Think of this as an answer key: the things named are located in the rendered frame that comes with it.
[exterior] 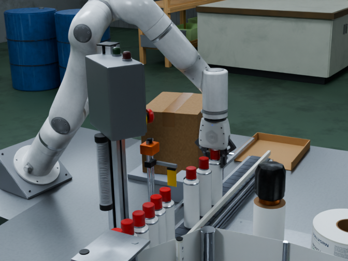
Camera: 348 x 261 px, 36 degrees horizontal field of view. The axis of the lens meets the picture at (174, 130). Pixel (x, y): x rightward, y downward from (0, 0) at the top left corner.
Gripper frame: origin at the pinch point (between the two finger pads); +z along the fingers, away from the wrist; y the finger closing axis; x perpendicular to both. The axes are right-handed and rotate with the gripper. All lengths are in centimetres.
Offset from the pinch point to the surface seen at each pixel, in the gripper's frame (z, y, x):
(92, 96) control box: -33, -14, -47
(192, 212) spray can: 9.9, 0.9, -20.2
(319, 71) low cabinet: 87, -83, 521
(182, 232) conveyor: 16.3, -1.4, -23.2
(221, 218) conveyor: 18.5, 4.9, -5.7
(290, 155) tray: 21, 8, 66
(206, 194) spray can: 8.0, 1.5, -10.8
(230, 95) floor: 104, -168, 432
